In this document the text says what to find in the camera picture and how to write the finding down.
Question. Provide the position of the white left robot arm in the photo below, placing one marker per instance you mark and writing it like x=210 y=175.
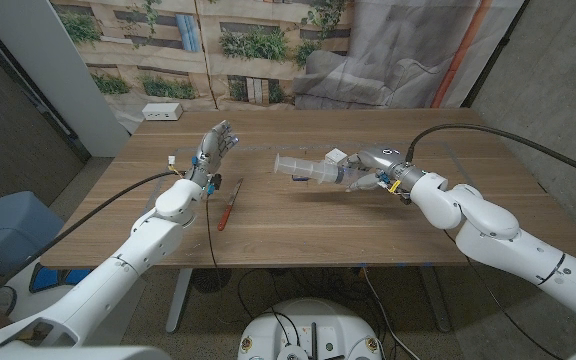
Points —
x=153 y=240

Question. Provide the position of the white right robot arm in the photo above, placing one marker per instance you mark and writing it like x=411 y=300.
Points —
x=493 y=230

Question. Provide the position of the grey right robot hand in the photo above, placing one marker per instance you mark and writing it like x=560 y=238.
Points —
x=388 y=165

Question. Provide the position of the blue-grey upholstered seat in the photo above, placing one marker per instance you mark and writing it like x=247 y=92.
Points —
x=3 y=230

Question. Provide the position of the white table leg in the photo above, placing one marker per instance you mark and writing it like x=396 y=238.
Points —
x=178 y=305

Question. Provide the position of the white and blue cart base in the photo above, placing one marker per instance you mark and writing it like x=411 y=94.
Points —
x=23 y=282

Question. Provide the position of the white cube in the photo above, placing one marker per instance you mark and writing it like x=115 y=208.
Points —
x=334 y=155

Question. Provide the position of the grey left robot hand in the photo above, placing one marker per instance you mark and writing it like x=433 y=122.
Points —
x=210 y=152

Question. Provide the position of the clear plastic syringe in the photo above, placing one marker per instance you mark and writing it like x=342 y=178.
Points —
x=308 y=168

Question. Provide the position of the white power strip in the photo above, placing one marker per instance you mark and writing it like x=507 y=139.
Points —
x=162 y=111

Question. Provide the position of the white pillar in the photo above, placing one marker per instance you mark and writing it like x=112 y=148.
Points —
x=68 y=75

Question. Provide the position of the metal padlock with key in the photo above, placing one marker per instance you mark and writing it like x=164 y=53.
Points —
x=299 y=178

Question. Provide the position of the white robot torso base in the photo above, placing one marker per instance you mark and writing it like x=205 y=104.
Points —
x=313 y=320

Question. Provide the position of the black round floor fan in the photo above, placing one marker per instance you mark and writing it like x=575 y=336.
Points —
x=211 y=280

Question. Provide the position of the grey table leg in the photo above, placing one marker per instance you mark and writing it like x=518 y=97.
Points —
x=438 y=305

